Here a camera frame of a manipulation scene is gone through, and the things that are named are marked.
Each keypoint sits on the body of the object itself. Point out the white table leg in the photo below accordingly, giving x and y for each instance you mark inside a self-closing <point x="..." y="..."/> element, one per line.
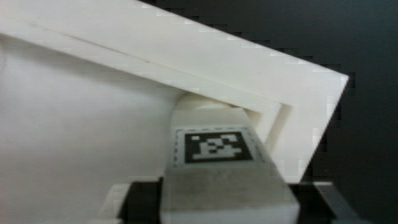
<point x="223" y="186"/>

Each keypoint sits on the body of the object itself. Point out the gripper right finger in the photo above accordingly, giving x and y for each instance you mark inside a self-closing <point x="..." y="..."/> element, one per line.
<point x="324" y="205"/>

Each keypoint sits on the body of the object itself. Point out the white square table top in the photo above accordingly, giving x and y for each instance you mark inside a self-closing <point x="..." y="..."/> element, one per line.
<point x="104" y="59"/>

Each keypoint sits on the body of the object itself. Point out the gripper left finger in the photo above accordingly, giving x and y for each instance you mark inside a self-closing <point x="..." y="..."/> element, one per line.
<point x="132" y="203"/>

